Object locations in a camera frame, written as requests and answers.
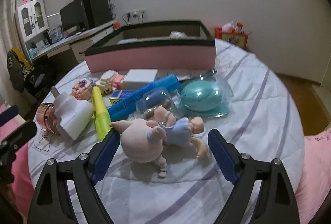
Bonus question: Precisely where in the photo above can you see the pink white block toy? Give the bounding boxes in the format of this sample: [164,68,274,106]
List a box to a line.
[95,70,125,95]

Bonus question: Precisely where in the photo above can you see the rose gold metal tin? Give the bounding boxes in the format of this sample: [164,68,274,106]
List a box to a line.
[36,102,59,135]

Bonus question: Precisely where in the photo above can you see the pink pillow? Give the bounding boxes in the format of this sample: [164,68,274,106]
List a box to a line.
[295,129,330,223]

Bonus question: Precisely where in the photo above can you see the white plug adapter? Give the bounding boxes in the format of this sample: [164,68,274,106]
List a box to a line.
[51,86,94,140]

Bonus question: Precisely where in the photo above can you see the yellow tube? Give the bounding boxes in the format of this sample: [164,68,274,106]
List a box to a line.
[91,86,111,141]

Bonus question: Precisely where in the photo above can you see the white glass door cabinet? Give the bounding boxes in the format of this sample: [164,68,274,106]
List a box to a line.
[15,0,49,43]

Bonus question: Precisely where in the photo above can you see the white desk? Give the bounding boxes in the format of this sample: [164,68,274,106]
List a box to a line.
[29,20,116,63]

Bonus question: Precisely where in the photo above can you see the black computer monitor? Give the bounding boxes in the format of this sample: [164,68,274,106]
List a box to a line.
[60,0,88,31]

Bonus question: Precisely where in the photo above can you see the teal lidded clear dome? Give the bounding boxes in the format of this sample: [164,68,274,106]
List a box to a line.
[176,74,233,118]

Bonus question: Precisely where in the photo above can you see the white small box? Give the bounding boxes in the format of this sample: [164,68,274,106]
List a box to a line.
[122,69,158,89]

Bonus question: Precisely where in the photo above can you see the clear plastic cup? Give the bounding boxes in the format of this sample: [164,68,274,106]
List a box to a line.
[132,89,185,120]

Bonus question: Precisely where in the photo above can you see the black speaker tower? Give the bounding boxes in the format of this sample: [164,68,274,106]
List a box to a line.
[83,0,112,29]

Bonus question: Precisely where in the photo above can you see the blue long package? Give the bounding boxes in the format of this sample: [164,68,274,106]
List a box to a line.
[108,74,182,122]

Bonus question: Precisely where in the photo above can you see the red toy crate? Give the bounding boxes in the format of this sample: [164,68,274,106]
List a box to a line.
[214,22,248,49]

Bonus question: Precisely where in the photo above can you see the pink black storage box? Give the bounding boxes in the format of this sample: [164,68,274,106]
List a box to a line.
[84,20,216,73]

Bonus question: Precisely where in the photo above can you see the white wall socket strip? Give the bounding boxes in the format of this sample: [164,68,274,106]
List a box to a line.
[124,9,146,19]

